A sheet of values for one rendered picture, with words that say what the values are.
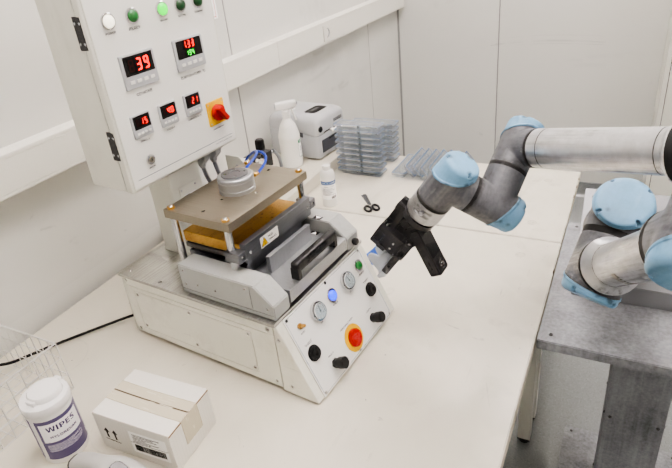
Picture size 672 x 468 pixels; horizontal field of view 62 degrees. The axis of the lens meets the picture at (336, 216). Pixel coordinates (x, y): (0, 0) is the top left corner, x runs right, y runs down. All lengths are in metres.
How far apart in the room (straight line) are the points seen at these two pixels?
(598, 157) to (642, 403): 0.85
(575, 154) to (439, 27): 2.54
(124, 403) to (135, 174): 0.44
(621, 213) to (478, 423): 0.50
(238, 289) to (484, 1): 2.61
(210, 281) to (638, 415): 1.15
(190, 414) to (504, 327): 0.71
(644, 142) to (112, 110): 0.92
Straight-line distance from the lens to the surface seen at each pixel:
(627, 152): 0.99
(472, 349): 1.30
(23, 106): 1.57
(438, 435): 1.13
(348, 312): 1.26
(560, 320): 1.40
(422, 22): 3.55
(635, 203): 1.27
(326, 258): 1.22
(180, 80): 1.28
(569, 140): 1.05
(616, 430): 1.78
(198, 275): 1.20
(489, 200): 1.09
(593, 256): 1.20
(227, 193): 1.21
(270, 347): 1.16
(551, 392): 2.31
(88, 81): 1.19
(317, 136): 2.14
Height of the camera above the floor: 1.61
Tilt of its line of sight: 28 degrees down
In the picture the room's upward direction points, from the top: 6 degrees counter-clockwise
